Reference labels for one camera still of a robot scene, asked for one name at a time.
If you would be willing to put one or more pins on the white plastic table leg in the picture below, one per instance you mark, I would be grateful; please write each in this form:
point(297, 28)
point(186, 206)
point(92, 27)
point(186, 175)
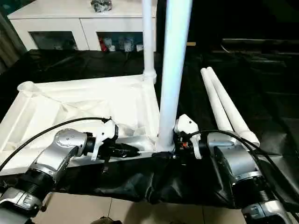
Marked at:
point(231, 105)
point(215, 100)
point(148, 37)
point(174, 60)

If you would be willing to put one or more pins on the white plastic table top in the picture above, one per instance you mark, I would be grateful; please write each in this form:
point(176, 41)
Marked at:
point(70, 107)

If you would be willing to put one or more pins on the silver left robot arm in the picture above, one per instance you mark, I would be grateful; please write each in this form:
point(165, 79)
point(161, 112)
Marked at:
point(53, 158)

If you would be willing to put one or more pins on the silver left leg black foot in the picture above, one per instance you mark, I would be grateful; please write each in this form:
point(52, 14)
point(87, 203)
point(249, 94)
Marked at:
point(106, 220)

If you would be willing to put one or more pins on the black work mat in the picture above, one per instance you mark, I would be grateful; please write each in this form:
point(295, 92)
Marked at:
point(271, 93)

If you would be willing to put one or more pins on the toy figures behind cabinet glass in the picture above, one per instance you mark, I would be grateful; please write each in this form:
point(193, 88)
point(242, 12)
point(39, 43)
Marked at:
point(120, 44)

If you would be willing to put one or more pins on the black tv cabinet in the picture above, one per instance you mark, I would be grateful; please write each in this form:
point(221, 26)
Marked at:
point(243, 21)

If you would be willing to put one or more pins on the white cabinet with glass doors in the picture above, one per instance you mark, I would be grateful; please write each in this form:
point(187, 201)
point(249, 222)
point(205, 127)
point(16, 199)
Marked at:
point(51, 21)

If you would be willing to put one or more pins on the grey plush toy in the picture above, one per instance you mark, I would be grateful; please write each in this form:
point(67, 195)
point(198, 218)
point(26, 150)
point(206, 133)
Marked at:
point(101, 5)

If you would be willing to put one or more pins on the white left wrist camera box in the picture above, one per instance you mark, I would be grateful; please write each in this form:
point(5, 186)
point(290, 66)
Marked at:
point(106, 133)

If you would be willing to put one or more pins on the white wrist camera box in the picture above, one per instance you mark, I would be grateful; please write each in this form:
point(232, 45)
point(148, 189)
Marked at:
point(106, 133)
point(186, 125)

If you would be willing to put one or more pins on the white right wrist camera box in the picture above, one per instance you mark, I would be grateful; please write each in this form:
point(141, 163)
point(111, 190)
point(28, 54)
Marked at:
point(186, 125)

